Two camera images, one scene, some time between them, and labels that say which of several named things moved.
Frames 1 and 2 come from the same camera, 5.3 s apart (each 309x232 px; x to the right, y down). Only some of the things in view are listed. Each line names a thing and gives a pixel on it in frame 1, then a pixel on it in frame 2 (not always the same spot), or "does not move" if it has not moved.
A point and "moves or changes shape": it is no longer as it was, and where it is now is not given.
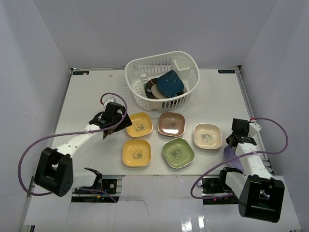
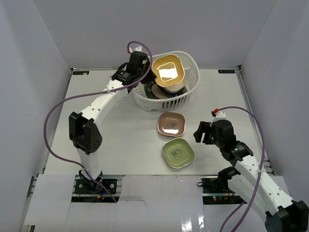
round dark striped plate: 150,89 moves or changes shape
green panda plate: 177,152 does not move
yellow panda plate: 142,124 -> 169,70
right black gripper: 228,138 -> 203,127
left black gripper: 124,121 -> 149,78
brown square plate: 171,124 does not move
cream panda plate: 207,136 moves or changes shape
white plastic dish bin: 145,68 does not move
